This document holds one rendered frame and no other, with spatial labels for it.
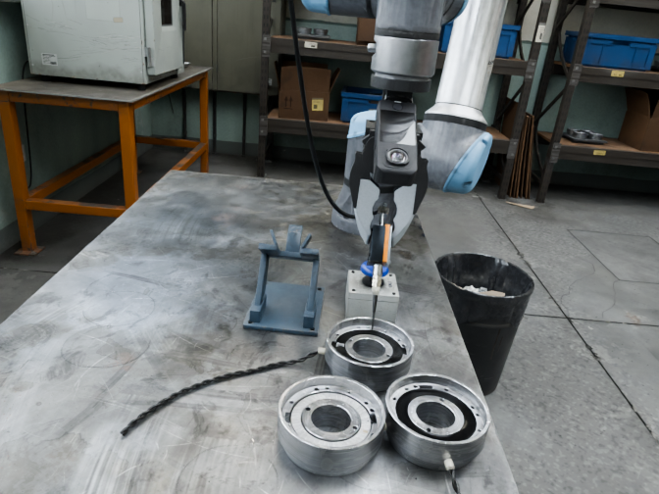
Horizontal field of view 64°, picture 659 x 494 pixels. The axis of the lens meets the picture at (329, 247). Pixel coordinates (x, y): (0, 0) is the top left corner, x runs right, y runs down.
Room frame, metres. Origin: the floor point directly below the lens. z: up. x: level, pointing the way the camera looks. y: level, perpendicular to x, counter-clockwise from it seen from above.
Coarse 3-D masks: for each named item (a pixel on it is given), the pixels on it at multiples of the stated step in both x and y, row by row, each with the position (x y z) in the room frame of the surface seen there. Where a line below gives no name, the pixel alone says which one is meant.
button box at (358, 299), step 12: (348, 276) 0.69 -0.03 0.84; (360, 276) 0.69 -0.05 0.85; (384, 276) 0.70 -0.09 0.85; (348, 288) 0.65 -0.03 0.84; (360, 288) 0.65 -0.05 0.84; (384, 288) 0.66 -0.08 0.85; (396, 288) 0.67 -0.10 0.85; (348, 300) 0.64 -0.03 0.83; (360, 300) 0.64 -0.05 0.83; (372, 300) 0.64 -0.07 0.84; (384, 300) 0.64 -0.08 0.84; (396, 300) 0.64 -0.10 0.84; (348, 312) 0.64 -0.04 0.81; (360, 312) 0.64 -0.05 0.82; (372, 312) 0.64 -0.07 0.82; (384, 312) 0.64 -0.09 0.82; (396, 312) 0.64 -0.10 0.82
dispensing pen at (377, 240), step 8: (384, 208) 0.65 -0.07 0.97; (384, 216) 0.65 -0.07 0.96; (376, 224) 0.63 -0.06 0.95; (384, 224) 0.65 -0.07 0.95; (376, 232) 0.62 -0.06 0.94; (384, 232) 0.62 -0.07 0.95; (376, 240) 0.62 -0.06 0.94; (376, 248) 0.61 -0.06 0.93; (376, 256) 0.61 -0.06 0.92; (368, 264) 0.63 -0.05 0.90; (376, 264) 0.61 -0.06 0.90; (376, 272) 0.61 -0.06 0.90; (376, 280) 0.60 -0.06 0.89; (376, 288) 0.60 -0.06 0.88; (376, 296) 0.59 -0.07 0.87; (376, 304) 0.59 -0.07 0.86
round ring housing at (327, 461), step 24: (312, 384) 0.45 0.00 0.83; (336, 384) 0.46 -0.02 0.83; (360, 384) 0.45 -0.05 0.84; (288, 408) 0.42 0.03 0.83; (312, 408) 0.42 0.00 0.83; (336, 408) 0.43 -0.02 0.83; (288, 432) 0.37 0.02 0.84; (312, 432) 0.39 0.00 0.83; (336, 432) 0.39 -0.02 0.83; (288, 456) 0.38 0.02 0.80; (312, 456) 0.36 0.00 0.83; (336, 456) 0.36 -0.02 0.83; (360, 456) 0.36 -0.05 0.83
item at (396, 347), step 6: (354, 330) 0.57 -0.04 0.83; (360, 330) 0.57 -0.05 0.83; (366, 330) 0.57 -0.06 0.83; (342, 336) 0.56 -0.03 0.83; (348, 336) 0.56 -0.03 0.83; (378, 336) 0.56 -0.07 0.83; (384, 336) 0.56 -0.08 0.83; (390, 336) 0.56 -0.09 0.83; (336, 342) 0.54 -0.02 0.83; (342, 342) 0.54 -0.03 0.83; (390, 342) 0.55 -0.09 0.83; (396, 342) 0.55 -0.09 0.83; (336, 348) 0.53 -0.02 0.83; (342, 348) 0.53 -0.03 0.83; (396, 348) 0.54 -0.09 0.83; (402, 348) 0.54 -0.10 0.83; (342, 354) 0.52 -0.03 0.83; (348, 354) 0.52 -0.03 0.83; (396, 354) 0.53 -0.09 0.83; (402, 354) 0.53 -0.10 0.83; (354, 360) 0.51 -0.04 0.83; (390, 360) 0.52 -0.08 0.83; (396, 360) 0.52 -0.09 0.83
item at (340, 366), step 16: (352, 320) 0.58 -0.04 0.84; (368, 320) 0.58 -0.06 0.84; (336, 336) 0.55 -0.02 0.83; (368, 336) 0.56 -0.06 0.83; (400, 336) 0.56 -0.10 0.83; (336, 352) 0.50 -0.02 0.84; (352, 352) 0.52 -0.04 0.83; (368, 352) 0.56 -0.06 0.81; (384, 352) 0.54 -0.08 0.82; (336, 368) 0.50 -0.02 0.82; (352, 368) 0.49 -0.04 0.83; (368, 368) 0.48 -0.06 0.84; (384, 368) 0.49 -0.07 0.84; (400, 368) 0.50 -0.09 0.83; (368, 384) 0.48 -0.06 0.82; (384, 384) 0.49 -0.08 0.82
